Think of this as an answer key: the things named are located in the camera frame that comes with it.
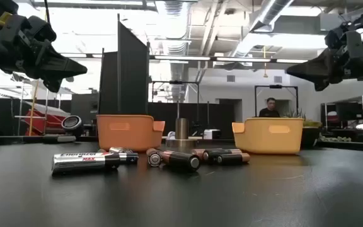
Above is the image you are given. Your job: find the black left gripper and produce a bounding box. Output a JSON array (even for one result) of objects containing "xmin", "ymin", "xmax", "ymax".
[{"xmin": 0, "ymin": 0, "xmax": 88, "ymax": 93}]

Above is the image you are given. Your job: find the silver and black Energizer battery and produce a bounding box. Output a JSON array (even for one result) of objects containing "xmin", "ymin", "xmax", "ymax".
[
  {"xmin": 105, "ymin": 152, "xmax": 139, "ymax": 165},
  {"xmin": 51, "ymin": 152, "xmax": 121, "ymax": 175}
]

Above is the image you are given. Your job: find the copper and black Duracell battery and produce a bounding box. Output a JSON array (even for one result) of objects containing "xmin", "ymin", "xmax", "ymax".
[
  {"xmin": 146, "ymin": 148, "xmax": 163, "ymax": 168},
  {"xmin": 216, "ymin": 153, "xmax": 251, "ymax": 166},
  {"xmin": 191, "ymin": 148, "xmax": 243, "ymax": 162},
  {"xmin": 161, "ymin": 150, "xmax": 201, "ymax": 173}
]

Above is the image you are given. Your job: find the red and black equipment crate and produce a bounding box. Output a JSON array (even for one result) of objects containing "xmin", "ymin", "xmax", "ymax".
[{"xmin": 23, "ymin": 100, "xmax": 71, "ymax": 137}]

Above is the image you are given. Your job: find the green succulent plant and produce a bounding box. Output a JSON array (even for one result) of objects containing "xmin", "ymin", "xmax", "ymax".
[{"xmin": 282, "ymin": 108, "xmax": 323, "ymax": 129}]

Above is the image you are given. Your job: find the black webcam with round lens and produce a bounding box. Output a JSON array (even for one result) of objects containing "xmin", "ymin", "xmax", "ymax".
[{"xmin": 42, "ymin": 115, "xmax": 83, "ymax": 144}]

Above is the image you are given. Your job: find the dark plant pot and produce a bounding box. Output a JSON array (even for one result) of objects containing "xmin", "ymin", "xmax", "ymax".
[{"xmin": 301, "ymin": 127, "xmax": 321, "ymax": 149}]

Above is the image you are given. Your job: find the person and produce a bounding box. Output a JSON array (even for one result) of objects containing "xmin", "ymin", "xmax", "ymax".
[{"xmin": 258, "ymin": 97, "xmax": 280, "ymax": 118}]

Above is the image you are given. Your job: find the black partition panel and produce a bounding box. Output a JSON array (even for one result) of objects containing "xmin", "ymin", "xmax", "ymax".
[{"xmin": 98, "ymin": 13, "xmax": 151, "ymax": 115}]

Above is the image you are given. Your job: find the yellow left gripper tag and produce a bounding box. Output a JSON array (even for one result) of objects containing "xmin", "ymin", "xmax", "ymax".
[{"xmin": 0, "ymin": 11, "xmax": 13, "ymax": 28}]

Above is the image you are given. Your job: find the yellow plastic bin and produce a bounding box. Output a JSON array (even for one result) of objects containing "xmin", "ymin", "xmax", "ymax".
[{"xmin": 231, "ymin": 117, "xmax": 304, "ymax": 155}]

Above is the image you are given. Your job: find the orange plastic bin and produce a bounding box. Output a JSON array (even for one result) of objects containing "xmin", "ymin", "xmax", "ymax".
[{"xmin": 96, "ymin": 114, "xmax": 166, "ymax": 153}]

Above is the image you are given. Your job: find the white box device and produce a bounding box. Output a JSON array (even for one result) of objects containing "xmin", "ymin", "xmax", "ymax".
[{"xmin": 202, "ymin": 129, "xmax": 222, "ymax": 140}]

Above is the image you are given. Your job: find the round wooden disc base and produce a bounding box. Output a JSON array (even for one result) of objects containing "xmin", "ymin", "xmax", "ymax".
[{"xmin": 164, "ymin": 138, "xmax": 199, "ymax": 148}]

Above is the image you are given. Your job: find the yellow cable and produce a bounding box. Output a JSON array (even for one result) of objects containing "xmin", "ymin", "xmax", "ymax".
[{"xmin": 28, "ymin": 78, "xmax": 40, "ymax": 136}]

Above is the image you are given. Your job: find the black overhead camera frame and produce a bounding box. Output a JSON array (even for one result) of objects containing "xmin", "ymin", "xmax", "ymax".
[{"xmin": 254, "ymin": 84, "xmax": 299, "ymax": 118}]

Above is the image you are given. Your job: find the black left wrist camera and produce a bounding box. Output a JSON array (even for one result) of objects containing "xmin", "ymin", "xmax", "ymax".
[{"xmin": 26, "ymin": 15, "xmax": 57, "ymax": 44}]

